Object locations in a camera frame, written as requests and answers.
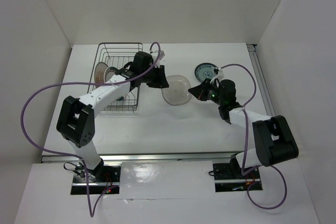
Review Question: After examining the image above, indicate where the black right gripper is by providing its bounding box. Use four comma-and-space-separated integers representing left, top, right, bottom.
188, 78, 224, 106

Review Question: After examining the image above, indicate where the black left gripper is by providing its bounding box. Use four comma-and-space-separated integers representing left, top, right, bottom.
141, 64, 169, 89

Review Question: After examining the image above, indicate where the small blue patterned plate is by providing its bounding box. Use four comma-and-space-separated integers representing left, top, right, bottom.
194, 62, 218, 82

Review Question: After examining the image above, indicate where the clear round plate stand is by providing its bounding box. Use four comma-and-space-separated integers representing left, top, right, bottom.
161, 75, 192, 106

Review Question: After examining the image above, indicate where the white plate orange sunburst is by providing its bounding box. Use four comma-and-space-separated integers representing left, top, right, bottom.
94, 62, 109, 84

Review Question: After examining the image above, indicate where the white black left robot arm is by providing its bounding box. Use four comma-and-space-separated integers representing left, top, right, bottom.
56, 50, 169, 182

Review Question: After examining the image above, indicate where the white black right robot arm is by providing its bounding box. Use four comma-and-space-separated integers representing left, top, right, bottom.
188, 79, 299, 178

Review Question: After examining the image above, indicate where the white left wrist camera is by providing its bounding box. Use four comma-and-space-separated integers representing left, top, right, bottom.
150, 50, 165, 66

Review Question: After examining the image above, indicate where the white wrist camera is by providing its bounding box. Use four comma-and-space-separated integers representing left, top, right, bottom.
211, 67, 224, 83
150, 50, 165, 66

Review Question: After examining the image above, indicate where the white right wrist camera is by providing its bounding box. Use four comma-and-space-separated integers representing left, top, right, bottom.
211, 67, 224, 83

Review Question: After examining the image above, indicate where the aluminium front rail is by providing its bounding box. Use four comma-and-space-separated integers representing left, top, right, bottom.
41, 151, 237, 163

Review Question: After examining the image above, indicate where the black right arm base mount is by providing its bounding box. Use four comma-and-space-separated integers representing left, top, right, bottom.
208, 163, 263, 193

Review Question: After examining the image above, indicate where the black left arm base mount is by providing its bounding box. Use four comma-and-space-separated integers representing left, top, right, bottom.
63, 162, 121, 195

